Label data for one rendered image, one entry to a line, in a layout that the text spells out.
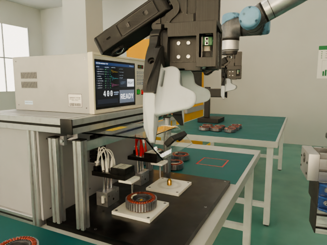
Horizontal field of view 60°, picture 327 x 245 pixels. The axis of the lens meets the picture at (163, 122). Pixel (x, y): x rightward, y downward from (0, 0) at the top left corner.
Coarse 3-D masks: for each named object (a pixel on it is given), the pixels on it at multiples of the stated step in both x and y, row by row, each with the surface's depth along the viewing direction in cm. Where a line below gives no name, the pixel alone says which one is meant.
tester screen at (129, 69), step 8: (96, 64) 94; (104, 64) 98; (112, 64) 102; (120, 64) 106; (96, 72) 94; (104, 72) 98; (112, 72) 102; (120, 72) 107; (128, 72) 112; (96, 80) 95; (104, 80) 98; (112, 80) 103; (96, 88) 95; (104, 88) 99; (112, 88) 103; (120, 88) 107; (128, 88) 113; (96, 96) 95; (96, 104) 95; (104, 104) 99; (112, 104) 104; (120, 104) 108
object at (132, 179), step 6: (114, 168) 100; (120, 168) 100; (126, 168) 100; (132, 168) 103; (96, 174) 104; (102, 174) 102; (108, 174) 101; (114, 174) 101; (120, 174) 99; (126, 174) 99; (132, 174) 103; (108, 180) 106; (120, 180) 100; (126, 180) 99; (132, 180) 99; (108, 186) 106
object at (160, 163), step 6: (150, 150) 126; (132, 156) 125; (138, 156) 125; (144, 156) 123; (150, 156) 121; (156, 156) 120; (138, 162) 125; (150, 162) 121; (156, 162) 120; (162, 162) 122; (138, 168) 126
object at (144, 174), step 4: (136, 172) 126; (140, 172) 126; (144, 172) 127; (148, 172) 130; (140, 176) 124; (144, 176) 127; (148, 176) 131; (140, 180) 125; (144, 180) 127; (148, 180) 131; (136, 184) 126; (140, 184) 125
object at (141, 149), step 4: (136, 140) 128; (140, 140) 123; (136, 144) 129; (140, 144) 127; (136, 148) 125; (140, 148) 123; (136, 152) 126; (140, 152) 124; (144, 152) 126; (140, 156) 124
